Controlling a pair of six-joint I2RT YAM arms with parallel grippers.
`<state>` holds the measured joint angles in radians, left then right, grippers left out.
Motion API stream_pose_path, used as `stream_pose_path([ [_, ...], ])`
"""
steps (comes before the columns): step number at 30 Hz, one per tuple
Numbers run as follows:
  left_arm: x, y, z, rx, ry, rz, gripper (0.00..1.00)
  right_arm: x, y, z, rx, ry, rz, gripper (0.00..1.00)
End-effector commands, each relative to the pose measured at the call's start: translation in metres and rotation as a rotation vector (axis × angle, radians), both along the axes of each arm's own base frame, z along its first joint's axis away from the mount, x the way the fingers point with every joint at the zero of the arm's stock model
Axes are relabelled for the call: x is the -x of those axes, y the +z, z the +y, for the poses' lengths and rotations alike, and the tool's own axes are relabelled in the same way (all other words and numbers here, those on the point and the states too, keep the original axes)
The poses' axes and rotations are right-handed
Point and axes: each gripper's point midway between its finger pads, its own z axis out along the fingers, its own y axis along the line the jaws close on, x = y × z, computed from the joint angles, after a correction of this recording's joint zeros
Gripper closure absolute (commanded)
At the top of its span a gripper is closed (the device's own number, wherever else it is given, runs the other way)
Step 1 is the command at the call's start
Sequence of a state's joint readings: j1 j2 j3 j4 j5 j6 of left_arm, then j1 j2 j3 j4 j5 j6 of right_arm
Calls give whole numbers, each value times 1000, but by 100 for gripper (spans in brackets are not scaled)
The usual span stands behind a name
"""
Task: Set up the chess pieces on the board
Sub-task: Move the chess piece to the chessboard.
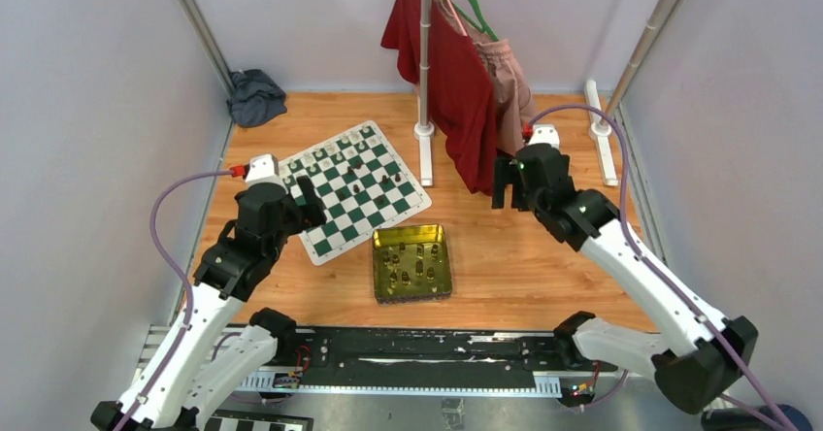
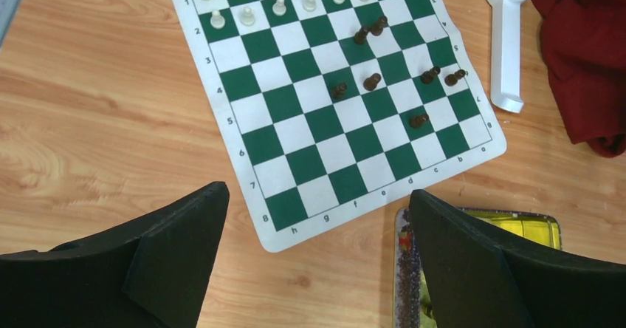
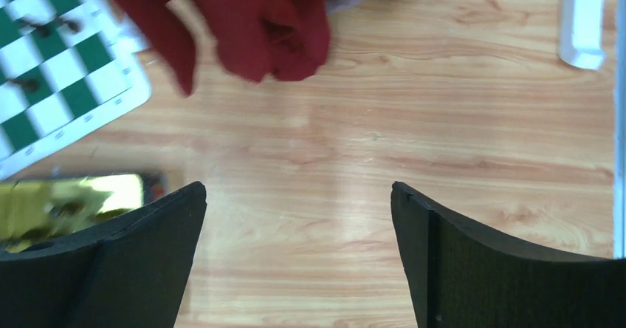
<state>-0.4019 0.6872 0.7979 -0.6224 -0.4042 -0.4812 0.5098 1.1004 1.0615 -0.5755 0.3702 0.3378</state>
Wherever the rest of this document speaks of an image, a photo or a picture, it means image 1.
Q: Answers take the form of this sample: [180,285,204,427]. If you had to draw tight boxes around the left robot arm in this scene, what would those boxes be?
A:
[90,175,326,430]

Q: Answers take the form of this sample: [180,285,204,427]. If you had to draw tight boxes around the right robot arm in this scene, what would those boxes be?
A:
[492,144,759,414]

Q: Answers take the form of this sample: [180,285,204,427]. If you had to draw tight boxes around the green white chess mat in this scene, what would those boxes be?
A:
[279,120,432,266]

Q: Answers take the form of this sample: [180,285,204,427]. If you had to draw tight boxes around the pink shorts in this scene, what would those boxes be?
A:
[434,0,537,154]

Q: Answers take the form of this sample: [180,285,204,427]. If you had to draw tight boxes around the white clothes rack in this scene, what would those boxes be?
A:
[413,0,619,187]

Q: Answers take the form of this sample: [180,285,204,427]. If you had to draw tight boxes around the red t-shirt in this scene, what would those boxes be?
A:
[380,0,498,195]

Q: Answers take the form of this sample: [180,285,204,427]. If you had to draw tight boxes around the yellow metal tin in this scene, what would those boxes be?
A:
[372,224,453,305]

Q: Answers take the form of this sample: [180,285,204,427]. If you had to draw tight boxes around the dark blue crumpled cloth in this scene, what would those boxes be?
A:
[227,69,287,128]

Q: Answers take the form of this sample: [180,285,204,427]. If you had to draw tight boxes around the green clothes hanger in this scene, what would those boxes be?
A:
[454,0,499,42]

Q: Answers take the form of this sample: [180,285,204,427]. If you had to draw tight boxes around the dark blue bottle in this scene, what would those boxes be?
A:
[700,404,813,431]

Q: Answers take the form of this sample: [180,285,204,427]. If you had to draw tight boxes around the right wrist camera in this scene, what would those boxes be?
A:
[524,124,560,149]

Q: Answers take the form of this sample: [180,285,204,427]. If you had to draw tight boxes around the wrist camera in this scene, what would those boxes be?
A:
[524,124,560,149]
[245,153,283,186]

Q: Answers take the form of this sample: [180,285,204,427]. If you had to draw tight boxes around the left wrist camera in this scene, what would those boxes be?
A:
[245,153,283,186]

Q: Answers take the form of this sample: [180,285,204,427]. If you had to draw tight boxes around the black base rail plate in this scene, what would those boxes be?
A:
[239,326,618,397]

